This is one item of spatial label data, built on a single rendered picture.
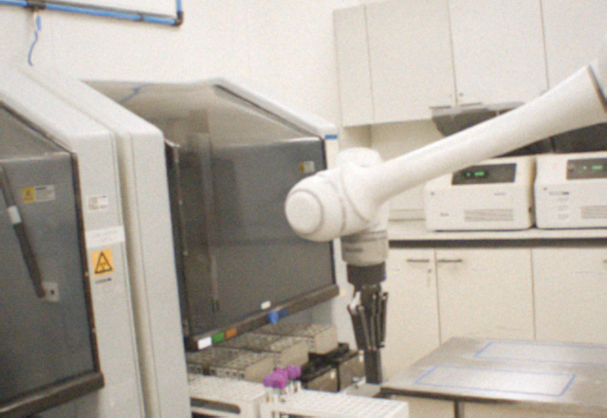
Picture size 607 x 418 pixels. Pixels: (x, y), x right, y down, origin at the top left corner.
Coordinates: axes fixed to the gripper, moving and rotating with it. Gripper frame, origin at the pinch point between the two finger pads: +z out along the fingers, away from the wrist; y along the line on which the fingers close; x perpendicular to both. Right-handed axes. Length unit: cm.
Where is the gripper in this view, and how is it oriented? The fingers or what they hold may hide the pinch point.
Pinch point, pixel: (373, 366)
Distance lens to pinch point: 143.1
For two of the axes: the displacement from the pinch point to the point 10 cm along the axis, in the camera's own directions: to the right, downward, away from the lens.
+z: 0.8, 10.0, 0.5
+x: 8.4, -0.4, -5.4
